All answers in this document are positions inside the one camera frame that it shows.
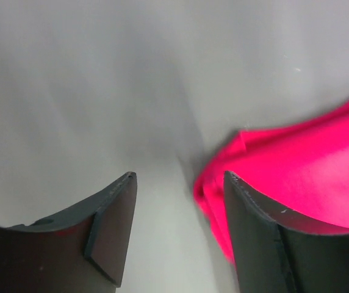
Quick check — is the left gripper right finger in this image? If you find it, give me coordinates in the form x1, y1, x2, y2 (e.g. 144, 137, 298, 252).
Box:
224, 172, 349, 292

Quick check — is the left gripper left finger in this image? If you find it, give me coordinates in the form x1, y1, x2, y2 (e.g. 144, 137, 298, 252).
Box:
0, 172, 137, 292

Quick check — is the pink t shirt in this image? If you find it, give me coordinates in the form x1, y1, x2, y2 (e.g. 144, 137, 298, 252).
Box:
193, 101, 349, 262

